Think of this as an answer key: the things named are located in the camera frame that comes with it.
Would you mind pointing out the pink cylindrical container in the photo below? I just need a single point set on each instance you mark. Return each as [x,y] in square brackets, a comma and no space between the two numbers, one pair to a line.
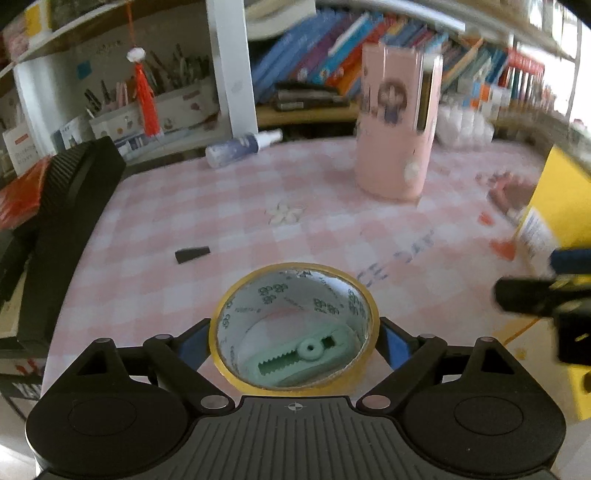
[388,152]

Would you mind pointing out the small black plastic piece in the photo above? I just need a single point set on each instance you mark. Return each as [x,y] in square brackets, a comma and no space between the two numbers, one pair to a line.
[191,254]

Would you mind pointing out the pink checked tablecloth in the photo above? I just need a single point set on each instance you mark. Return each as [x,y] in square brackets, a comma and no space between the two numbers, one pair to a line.
[184,203]

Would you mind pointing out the yellow tape roll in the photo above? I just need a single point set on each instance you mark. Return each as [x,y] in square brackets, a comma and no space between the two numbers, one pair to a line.
[277,295]

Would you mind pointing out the long black box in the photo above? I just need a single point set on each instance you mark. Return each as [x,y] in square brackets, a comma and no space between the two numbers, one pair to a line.
[14,286]

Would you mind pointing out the white pen holder box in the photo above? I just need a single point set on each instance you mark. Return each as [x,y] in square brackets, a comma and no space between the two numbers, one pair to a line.
[175,108]

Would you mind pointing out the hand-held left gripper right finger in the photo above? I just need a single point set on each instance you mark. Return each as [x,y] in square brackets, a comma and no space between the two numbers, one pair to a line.
[391,344]

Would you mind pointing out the stack of black notebooks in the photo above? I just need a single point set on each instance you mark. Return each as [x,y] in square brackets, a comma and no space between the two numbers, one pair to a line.
[309,97]

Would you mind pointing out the white petal sticker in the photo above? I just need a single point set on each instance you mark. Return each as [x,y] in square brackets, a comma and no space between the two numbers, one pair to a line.
[285,213]

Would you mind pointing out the white shelf post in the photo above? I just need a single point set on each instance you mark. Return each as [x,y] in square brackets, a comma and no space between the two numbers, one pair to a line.
[233,64]

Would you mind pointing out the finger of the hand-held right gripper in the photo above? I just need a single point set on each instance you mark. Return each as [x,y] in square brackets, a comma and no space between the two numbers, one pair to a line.
[526,295]
[570,261]

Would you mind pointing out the blue white small box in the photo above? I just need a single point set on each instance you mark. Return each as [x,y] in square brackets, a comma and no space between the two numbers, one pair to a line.
[71,134]

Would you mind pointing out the printed keyboard carton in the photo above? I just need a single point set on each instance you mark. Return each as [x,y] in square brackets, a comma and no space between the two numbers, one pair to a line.
[23,383]

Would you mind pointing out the red box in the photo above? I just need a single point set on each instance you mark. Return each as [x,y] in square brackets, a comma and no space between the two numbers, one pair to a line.
[23,194]

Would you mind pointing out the white card box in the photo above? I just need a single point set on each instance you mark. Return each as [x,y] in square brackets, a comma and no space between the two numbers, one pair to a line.
[21,152]

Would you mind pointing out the green tape dispenser piece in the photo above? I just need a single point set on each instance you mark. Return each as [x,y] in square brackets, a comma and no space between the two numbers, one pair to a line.
[323,355]

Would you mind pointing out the yellow box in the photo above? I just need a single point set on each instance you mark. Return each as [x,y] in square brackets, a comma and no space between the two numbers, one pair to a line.
[568,194]

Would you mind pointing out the row of colourful books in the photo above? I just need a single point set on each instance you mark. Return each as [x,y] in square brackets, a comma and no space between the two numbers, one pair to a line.
[323,50]

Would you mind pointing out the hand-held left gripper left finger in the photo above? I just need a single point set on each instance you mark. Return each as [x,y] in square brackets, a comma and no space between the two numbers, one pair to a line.
[194,344]

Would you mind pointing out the row of red books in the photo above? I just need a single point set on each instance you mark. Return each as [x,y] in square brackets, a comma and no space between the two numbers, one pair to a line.
[526,78]

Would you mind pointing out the red tassel ornament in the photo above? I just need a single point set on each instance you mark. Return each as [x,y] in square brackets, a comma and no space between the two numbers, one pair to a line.
[145,97]

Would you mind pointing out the white spray bottle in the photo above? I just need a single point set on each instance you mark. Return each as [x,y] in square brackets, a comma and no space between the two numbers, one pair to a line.
[235,148]

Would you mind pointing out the pink plush toy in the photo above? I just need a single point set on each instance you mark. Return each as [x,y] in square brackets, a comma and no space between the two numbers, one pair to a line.
[512,191]

